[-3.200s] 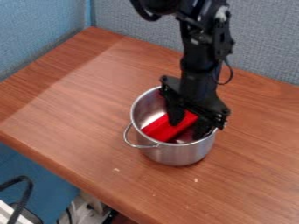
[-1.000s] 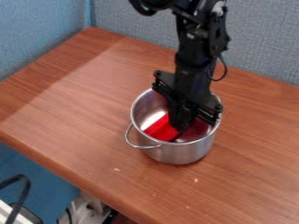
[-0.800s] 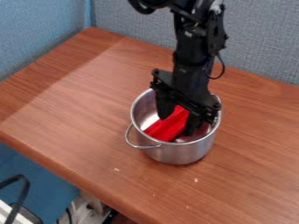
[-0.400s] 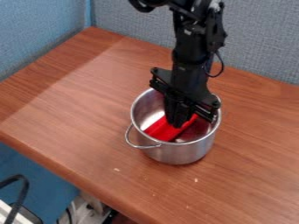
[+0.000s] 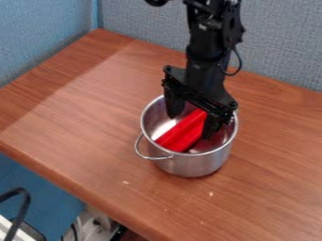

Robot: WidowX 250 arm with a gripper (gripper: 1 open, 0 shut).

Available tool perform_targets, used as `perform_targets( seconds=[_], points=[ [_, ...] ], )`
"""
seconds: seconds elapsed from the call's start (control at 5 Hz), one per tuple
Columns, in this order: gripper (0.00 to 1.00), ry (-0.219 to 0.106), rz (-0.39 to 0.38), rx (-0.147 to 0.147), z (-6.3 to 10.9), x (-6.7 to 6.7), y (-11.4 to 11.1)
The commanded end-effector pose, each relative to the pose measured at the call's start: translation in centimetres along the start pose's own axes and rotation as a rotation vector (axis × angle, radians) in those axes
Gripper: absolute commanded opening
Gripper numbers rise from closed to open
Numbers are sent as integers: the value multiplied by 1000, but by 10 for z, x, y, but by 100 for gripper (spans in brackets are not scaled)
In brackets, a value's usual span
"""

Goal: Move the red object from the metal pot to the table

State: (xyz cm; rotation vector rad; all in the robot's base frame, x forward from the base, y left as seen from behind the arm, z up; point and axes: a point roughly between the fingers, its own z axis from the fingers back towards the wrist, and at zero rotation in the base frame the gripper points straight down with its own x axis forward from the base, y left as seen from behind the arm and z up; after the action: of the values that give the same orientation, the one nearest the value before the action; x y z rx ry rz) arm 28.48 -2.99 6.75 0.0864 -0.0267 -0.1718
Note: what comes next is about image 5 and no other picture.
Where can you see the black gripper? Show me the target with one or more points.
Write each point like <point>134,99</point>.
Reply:
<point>198,85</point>

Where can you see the red block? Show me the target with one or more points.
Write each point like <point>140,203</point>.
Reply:
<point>181,137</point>

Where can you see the stainless steel pot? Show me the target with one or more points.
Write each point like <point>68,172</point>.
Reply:
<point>202,159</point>

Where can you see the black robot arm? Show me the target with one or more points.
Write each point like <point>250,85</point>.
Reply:
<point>215,30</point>

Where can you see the white power strip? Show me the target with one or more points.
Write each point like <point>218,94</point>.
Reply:
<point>92,226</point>

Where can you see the grey white device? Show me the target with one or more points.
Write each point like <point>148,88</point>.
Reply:
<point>27,233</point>

